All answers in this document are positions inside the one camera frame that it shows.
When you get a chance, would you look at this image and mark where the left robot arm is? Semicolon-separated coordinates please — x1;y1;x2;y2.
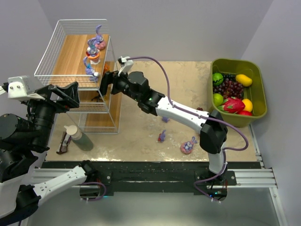
0;82;97;226

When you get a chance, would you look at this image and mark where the pink dragon fruit toy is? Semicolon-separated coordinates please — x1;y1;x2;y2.
217;97;245;113

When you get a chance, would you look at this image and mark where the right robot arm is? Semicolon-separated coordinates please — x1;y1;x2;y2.
99;71;228;177

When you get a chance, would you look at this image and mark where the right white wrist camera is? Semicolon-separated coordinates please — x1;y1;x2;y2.
118;56;134;76

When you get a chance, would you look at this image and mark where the black mounting base rail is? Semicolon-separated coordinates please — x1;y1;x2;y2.
41;161;263;197

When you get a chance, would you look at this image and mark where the purple bunny standing toy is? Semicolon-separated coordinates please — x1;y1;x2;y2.
162;117;170;123

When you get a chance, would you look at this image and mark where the brown chocolate bar wrapper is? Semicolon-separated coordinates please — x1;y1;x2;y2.
56;132;71;154

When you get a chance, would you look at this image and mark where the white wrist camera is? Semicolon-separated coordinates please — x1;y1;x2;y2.
118;56;134;76
0;75;45;101

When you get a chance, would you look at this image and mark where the green plastic bin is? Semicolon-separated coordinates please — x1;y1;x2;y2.
207;58;268;127

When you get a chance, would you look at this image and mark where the purple bunny with red heart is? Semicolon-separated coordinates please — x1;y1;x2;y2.
158;130;166;143

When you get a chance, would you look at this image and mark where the bunny on pink donut front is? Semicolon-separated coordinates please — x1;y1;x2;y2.
180;137;197;154

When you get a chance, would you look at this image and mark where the red grape bunch in bin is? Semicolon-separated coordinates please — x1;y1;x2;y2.
213;80;244;99

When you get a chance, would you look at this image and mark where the green watermelon toy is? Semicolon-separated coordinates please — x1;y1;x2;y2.
212;73;223;86

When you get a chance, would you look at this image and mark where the orange dragon toy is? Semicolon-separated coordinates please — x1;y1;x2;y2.
103;63;110;74

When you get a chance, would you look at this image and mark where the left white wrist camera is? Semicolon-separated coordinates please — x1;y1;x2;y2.
0;75;45;101

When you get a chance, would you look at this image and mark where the green bottle white cap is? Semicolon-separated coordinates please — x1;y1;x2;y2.
64;125;94;151

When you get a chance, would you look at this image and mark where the white wire wooden shelf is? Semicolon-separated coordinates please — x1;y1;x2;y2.
34;19;121;134

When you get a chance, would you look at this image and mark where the dark blue grape bunch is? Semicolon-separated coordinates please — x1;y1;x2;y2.
222;73;236;81

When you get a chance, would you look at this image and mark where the green lime toy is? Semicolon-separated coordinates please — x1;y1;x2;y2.
213;93;224;107

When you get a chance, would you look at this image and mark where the yellow mango toy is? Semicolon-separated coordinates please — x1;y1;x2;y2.
235;74;253;87

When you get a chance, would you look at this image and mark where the yellow lemon toy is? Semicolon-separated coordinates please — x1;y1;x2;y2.
242;98;253;112

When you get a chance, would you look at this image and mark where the small purple bunny toy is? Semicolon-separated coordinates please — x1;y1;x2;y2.
83;56;100;82

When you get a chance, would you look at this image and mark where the red apple toy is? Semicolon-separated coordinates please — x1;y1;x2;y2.
237;110;253;116

